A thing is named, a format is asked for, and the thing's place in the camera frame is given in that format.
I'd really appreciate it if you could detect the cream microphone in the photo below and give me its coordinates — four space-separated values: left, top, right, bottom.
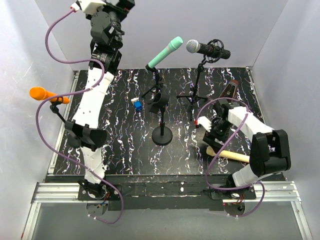
206 146 250 163

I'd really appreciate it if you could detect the round base microphone stand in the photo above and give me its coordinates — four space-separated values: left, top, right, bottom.
147 92 173 146

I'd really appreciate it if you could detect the aluminium frame rail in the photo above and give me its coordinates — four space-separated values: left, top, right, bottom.
20 65 314 240

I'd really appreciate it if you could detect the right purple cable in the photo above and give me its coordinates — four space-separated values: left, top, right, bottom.
194 96 266 219

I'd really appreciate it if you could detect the shock mount tripod stand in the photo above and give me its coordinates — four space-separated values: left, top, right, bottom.
176 38 224 122

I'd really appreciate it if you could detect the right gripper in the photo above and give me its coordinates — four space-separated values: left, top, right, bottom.
202 120 233 154

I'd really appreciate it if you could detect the black marble pattern mat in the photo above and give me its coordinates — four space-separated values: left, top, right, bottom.
53 66 283 176

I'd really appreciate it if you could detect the orange microphone stand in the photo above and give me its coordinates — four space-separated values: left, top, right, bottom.
50 96 70 123

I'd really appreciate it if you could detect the teal microphone tripod stand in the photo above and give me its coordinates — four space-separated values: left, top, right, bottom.
141 64 164 100

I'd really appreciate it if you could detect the purple cable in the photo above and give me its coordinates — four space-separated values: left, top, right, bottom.
35 6 125 225
194 96 266 219

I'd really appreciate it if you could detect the teal microphone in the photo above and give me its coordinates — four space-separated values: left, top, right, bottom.
145 36 183 70

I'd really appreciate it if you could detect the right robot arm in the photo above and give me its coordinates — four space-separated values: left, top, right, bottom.
194 97 291 199

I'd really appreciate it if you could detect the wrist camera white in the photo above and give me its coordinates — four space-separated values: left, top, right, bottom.
70 0 106 15
194 116 212 132

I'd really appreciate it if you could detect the black silver-grille microphone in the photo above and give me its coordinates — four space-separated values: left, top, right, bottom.
186 39 231 60

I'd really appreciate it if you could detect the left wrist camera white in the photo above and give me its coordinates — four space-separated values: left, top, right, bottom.
70 0 106 15

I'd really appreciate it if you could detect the wooden metronome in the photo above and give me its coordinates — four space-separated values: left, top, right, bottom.
217 79 239 104

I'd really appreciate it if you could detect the blue white small block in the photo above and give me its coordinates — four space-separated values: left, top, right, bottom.
130 97 143 111

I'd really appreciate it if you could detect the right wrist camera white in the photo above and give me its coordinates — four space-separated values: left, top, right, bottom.
194 116 212 132

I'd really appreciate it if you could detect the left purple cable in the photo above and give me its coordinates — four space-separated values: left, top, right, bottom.
35 6 125 225

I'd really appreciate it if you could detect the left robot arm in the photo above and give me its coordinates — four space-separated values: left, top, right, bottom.
65 0 135 200

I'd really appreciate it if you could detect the orange microphone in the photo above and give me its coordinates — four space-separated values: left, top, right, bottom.
29 86 70 104

